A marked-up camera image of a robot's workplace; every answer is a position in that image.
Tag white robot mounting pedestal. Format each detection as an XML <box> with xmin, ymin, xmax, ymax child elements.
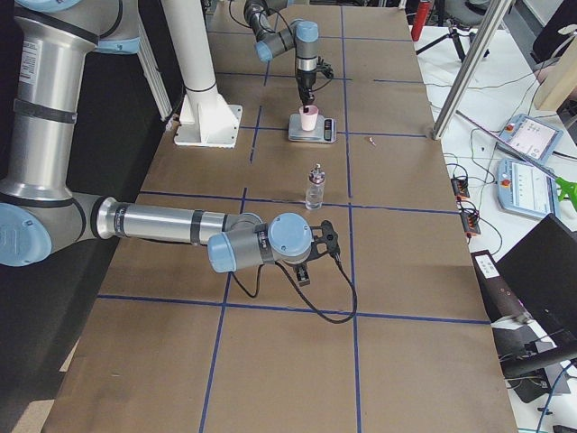
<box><xmin>161</xmin><ymin>0</ymin><xmax>243</xmax><ymax>148</ymax></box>

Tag aluminium frame post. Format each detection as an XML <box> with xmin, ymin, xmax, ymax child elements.
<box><xmin>427</xmin><ymin>1</ymin><xmax>514</xmax><ymax>141</ymax></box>

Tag upper robot teach pendant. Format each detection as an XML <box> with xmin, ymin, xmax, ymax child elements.
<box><xmin>497</xmin><ymin>114</ymin><xmax>563</xmax><ymax>163</ymax></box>

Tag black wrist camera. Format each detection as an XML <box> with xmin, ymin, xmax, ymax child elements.
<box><xmin>308</xmin><ymin>220</ymin><xmax>341</xmax><ymax>263</ymax></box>
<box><xmin>316</xmin><ymin>56</ymin><xmax>334</xmax><ymax>79</ymax></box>

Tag lower robot teach pendant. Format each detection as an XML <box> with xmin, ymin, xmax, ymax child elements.
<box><xmin>497</xmin><ymin>159</ymin><xmax>560</xmax><ymax>220</ymax></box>

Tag black laptop computer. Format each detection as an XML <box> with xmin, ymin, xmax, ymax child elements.
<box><xmin>472</xmin><ymin>214</ymin><xmax>576</xmax><ymax>359</ymax></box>

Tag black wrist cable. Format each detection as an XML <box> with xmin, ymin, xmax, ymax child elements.
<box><xmin>230</xmin><ymin>252</ymin><xmax>359</xmax><ymax>326</ymax></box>

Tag robot teach pendant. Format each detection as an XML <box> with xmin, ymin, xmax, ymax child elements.
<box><xmin>497</xmin><ymin>159</ymin><xmax>560</xmax><ymax>220</ymax></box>
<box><xmin>497</xmin><ymin>114</ymin><xmax>563</xmax><ymax>163</ymax></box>

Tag red fire extinguisher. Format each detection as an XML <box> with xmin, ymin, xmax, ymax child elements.
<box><xmin>411</xmin><ymin>0</ymin><xmax>431</xmax><ymax>41</ymax></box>

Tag white digital kitchen scale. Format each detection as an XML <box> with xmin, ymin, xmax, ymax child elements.
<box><xmin>288</xmin><ymin>114</ymin><xmax>336</xmax><ymax>143</ymax></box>

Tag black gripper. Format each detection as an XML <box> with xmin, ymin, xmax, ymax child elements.
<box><xmin>295</xmin><ymin>263</ymin><xmax>310</xmax><ymax>287</ymax></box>
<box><xmin>296</xmin><ymin>69</ymin><xmax>316</xmax><ymax>106</ymax></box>

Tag clear glass sauce bottle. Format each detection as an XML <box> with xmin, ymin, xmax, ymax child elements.
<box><xmin>305</xmin><ymin>163</ymin><xmax>325</xmax><ymax>210</ymax></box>

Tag pink paper cup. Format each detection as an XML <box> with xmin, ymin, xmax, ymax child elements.
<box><xmin>299</xmin><ymin>105</ymin><xmax>319</xmax><ymax>132</ymax></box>

